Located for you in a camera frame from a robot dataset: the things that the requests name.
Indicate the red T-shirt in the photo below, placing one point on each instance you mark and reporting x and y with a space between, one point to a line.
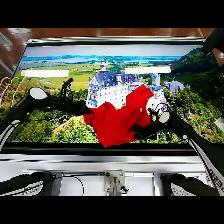
115 121

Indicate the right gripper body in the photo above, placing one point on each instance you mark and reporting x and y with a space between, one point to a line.
144 131

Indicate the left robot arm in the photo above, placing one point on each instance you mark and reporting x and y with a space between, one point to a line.
20 110

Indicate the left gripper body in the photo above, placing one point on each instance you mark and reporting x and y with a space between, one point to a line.
78 107

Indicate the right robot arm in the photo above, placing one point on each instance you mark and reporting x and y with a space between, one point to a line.
200 143

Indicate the silver frame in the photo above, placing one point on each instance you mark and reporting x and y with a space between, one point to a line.
100 163

